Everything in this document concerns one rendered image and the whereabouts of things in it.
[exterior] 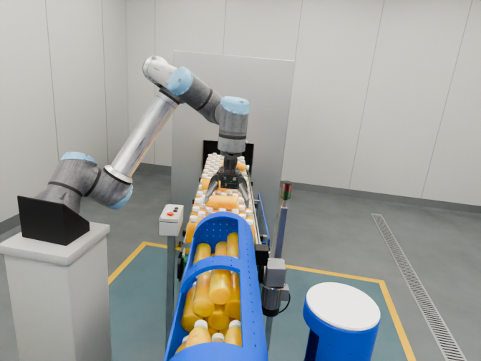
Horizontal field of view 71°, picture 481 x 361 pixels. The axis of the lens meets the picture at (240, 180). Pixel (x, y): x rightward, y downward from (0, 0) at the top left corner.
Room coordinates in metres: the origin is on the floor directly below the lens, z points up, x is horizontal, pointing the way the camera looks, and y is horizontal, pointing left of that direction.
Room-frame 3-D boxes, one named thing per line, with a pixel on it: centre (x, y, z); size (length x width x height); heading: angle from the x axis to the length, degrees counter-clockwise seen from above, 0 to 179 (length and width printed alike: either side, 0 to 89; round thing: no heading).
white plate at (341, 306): (1.12, -0.44, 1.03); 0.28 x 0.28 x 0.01
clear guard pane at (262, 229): (2.17, -0.18, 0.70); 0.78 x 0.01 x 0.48; 3
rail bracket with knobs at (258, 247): (1.58, -0.14, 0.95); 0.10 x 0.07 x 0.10; 93
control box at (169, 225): (1.71, 0.36, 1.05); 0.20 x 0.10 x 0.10; 3
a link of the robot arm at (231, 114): (1.09, 0.04, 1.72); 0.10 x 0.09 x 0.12; 30
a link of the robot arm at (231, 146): (1.08, 0.04, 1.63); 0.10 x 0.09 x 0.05; 92
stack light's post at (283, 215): (1.92, -0.28, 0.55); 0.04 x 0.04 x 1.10; 3
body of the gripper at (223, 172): (1.08, 0.04, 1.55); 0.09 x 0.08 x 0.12; 2
